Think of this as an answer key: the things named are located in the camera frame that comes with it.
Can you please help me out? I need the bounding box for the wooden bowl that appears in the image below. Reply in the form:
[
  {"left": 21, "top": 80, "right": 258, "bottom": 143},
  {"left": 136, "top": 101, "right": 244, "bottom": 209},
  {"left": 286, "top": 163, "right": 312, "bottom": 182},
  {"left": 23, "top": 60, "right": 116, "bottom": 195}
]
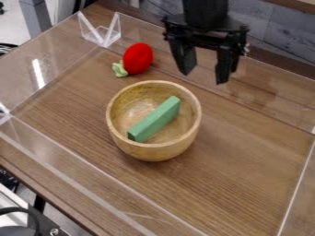
[{"left": 106, "top": 80, "right": 202, "bottom": 161}]

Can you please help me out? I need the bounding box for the black cable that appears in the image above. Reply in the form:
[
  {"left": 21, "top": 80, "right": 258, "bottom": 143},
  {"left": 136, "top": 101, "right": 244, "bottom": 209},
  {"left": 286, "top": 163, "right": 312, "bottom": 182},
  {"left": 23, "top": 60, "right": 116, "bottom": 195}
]
[{"left": 0, "top": 206, "right": 41, "bottom": 236}]

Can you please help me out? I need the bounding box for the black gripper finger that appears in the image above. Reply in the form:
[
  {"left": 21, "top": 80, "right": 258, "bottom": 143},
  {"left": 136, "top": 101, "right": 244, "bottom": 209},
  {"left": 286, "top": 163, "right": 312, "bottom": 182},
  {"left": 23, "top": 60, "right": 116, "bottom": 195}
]
[
  {"left": 167, "top": 35, "right": 198, "bottom": 76},
  {"left": 215, "top": 45, "right": 240, "bottom": 85}
]

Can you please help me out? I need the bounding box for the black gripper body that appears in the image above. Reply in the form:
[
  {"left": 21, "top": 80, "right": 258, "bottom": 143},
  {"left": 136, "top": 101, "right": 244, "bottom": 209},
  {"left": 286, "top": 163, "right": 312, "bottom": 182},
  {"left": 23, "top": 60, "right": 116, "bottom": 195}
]
[{"left": 163, "top": 14, "right": 250, "bottom": 56}]

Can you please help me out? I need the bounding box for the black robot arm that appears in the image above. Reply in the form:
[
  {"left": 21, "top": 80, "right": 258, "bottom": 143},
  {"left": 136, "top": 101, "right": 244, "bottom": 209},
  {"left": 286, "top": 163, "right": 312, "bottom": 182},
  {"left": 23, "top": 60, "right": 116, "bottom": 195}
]
[{"left": 163, "top": 0, "right": 250, "bottom": 84}]

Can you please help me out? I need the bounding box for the red plush strawberry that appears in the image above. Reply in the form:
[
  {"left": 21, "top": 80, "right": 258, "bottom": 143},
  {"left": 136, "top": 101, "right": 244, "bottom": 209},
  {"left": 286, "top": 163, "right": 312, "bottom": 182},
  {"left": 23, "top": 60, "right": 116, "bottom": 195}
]
[{"left": 112, "top": 42, "right": 154, "bottom": 77}]

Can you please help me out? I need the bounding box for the clear acrylic enclosure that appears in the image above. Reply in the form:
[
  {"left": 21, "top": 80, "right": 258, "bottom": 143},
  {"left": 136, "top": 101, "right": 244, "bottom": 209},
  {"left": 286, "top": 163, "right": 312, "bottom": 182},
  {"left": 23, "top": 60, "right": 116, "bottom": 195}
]
[{"left": 0, "top": 8, "right": 315, "bottom": 236}]

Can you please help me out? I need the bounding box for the black metal bracket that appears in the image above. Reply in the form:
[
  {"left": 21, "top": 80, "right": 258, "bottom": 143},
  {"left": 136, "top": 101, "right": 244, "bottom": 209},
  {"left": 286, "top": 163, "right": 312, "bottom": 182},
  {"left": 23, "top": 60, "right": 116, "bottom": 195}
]
[{"left": 28, "top": 207, "right": 71, "bottom": 236}]

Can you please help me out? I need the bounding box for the green rectangular block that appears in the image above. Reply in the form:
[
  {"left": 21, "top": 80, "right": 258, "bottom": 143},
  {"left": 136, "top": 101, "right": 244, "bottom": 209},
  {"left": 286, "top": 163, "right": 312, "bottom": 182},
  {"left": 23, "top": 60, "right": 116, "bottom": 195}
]
[{"left": 127, "top": 96, "right": 182, "bottom": 143}]

